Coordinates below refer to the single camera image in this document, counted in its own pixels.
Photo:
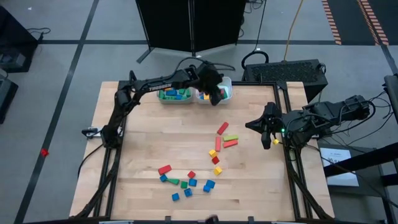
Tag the black table-level camera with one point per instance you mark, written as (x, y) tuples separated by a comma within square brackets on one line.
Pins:
[(213, 219)]

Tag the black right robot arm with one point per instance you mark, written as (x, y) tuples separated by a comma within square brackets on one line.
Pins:
[(326, 112)]

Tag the grey plastic bin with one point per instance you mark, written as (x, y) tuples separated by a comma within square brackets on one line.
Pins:
[(174, 102)]

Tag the orange-red long block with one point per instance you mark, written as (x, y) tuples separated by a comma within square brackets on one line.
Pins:
[(230, 143)]

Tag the red rectangular block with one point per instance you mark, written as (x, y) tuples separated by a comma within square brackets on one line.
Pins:
[(164, 170)]

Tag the blue cube block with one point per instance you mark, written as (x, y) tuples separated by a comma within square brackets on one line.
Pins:
[(175, 196), (163, 178)]

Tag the yellow cube block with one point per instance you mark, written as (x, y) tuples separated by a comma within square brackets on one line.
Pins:
[(212, 153)]

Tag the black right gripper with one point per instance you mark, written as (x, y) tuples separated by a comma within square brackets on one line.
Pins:
[(275, 126)]

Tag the red long block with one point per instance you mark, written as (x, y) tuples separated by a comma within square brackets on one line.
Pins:
[(222, 128), (218, 143)]

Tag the black metal beam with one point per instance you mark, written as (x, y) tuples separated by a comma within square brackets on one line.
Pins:
[(367, 158)]

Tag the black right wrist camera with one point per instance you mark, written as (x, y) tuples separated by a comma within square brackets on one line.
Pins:
[(273, 109)]

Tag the yellow wedge block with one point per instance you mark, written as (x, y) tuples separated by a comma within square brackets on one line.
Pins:
[(218, 170)]

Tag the white paper sign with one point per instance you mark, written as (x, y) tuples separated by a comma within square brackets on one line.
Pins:
[(334, 155)]

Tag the black cart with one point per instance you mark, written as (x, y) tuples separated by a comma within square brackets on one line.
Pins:
[(6, 96), (15, 37)]

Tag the black divider panel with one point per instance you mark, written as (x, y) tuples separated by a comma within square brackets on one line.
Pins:
[(164, 25), (217, 25)]

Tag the light green long block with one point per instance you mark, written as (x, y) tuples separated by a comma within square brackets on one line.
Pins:
[(230, 137)]

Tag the red floor marker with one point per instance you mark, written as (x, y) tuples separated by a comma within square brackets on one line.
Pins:
[(44, 152)]

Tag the green cube block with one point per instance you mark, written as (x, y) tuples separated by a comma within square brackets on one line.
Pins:
[(184, 184)]

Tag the green wedge block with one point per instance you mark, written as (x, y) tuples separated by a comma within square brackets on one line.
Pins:
[(174, 181)]

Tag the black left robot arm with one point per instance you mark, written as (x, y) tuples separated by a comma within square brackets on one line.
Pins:
[(146, 85)]

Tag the black perforated computer case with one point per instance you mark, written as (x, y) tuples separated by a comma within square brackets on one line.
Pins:
[(286, 71)]

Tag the blue half-cylinder block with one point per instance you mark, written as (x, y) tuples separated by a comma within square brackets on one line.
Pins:
[(192, 182)]

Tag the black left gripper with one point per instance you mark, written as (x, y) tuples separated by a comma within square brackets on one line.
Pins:
[(210, 79)]

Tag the white power adapter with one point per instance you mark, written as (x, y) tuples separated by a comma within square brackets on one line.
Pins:
[(93, 132)]

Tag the black post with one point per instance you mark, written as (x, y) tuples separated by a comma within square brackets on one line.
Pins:
[(392, 93)]

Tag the white plastic bin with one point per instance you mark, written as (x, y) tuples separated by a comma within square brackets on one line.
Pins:
[(228, 81)]

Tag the red cube block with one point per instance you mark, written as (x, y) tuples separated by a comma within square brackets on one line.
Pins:
[(191, 174), (215, 160)]

